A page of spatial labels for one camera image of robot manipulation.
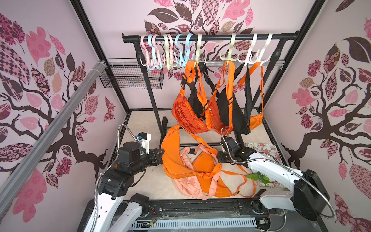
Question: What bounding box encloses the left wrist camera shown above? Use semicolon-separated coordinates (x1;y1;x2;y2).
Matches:
137;132;152;154

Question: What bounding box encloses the orange sling bag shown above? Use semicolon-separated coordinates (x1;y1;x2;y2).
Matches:
233;62;264;131

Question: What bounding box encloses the white slotted cable duct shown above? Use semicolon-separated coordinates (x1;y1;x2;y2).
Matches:
130;217;257;231

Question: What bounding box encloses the black wire basket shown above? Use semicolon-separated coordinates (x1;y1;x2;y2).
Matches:
100;64;164;89

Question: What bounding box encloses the floral cloth mat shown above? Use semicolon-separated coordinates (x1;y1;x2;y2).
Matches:
245;143;285;188

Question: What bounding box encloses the green hook right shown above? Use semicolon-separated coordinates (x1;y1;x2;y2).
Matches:
219;33;237;62

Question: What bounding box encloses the dark orange waist bag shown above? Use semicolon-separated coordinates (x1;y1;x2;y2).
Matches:
172;60;212;133

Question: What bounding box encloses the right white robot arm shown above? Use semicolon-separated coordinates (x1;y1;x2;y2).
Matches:
218;128;336;221

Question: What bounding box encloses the black sling bag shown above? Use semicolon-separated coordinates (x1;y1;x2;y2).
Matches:
233;64;251;135

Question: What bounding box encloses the black clothes rack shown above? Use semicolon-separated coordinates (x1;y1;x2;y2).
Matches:
122;31;304;148

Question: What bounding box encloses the green hook left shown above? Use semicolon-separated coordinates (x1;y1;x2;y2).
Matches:
163;34;172;71

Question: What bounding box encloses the pink hook far left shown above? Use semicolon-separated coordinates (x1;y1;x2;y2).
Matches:
140;35;157;70

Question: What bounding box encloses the white hook left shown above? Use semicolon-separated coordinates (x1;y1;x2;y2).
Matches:
237;33;258;66

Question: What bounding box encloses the white artificial flower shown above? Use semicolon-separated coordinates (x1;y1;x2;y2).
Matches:
246;172;271;185

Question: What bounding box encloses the bright orange crescent bag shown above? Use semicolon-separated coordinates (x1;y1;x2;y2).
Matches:
161;124;222;181

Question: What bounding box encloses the white hook right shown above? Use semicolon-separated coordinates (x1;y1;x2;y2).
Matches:
252;33;273;66

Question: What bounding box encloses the white hook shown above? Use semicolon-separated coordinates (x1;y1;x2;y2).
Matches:
237;33;258;66
252;33;273;66

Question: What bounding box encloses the green hook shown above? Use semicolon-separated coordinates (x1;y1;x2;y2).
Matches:
194;34;203;63
219;33;237;62
163;34;172;71

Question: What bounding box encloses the pink waist bag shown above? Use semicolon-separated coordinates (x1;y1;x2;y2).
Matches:
173;146;218;200

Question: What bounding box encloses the pink hook middle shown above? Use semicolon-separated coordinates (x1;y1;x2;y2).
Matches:
168;34;177;68

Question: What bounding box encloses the green hook middle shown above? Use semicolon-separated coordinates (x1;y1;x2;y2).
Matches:
194;34;203;63

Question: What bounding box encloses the pink hook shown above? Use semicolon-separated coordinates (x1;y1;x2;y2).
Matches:
168;34;177;68
140;35;157;70

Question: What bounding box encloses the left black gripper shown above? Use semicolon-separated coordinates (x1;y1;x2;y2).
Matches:
131;148;164;174

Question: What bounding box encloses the blue hook left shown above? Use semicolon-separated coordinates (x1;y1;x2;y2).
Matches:
147;35;163;71

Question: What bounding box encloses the orange zip waist bag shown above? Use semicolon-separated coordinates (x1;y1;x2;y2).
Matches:
209;61;235;135

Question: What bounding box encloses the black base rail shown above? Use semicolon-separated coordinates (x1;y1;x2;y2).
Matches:
149;198;268;217

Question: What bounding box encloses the grey aluminium beam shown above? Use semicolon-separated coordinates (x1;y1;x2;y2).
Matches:
1;61;106;215

